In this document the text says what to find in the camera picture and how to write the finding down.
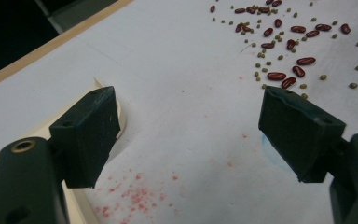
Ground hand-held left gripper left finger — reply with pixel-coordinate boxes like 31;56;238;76
48;86;121;189

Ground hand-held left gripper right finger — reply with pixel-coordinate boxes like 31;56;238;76
258;86;347;184

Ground red kidney beans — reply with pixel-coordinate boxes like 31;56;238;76
209;0;352;90

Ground green mung beans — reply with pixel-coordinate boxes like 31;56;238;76
212;0;358;101

